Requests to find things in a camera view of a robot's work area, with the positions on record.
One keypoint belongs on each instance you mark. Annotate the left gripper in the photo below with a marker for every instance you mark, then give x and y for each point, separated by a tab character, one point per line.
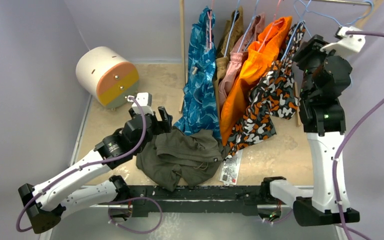
166	125

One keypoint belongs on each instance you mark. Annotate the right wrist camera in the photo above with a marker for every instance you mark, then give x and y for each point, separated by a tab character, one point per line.
348	44

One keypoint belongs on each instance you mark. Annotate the brown shorts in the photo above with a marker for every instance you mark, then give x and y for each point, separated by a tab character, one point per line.
233	30

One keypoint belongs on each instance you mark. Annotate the round pastel drawer box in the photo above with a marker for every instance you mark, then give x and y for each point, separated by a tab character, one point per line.
107	76

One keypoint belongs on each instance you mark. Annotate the blue hanger of camouflage shorts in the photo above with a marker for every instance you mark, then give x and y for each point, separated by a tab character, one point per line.
301	22

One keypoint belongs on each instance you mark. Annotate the blue patterned shorts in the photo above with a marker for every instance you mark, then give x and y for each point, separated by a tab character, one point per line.
199	110

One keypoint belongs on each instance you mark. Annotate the wooden clothes rack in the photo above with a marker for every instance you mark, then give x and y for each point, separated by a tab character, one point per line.
321	15

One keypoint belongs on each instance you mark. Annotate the olive green shorts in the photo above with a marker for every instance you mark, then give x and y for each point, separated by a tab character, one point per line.
173	156

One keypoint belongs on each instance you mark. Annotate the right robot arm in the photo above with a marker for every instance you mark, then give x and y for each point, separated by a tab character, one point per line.
326	75

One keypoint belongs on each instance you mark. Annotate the white printed tag card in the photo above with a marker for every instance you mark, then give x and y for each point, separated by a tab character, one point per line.
230	169

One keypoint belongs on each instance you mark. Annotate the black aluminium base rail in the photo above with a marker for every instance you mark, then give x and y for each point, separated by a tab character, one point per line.
151	199

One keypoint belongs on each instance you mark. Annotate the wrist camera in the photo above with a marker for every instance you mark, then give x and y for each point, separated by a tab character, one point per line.
348	44
141	103

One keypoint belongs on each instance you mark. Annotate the pink shorts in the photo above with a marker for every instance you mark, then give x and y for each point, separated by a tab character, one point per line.
237	58

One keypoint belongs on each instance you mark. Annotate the camouflage orange black shorts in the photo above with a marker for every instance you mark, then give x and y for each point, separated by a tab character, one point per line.
273	96

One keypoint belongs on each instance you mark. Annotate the blue hanger of brown shorts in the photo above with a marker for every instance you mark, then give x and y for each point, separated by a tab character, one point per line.
231	28

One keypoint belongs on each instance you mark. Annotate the pink hanger of orange shorts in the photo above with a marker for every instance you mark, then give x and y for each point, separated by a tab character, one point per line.
271	26

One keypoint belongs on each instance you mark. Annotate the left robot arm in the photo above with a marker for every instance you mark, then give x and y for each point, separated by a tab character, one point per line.
114	150

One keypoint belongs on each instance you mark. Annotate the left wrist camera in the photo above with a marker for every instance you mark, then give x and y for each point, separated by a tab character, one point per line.
141	103

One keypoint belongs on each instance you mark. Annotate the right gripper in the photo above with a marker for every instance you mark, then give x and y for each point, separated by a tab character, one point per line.
305	52

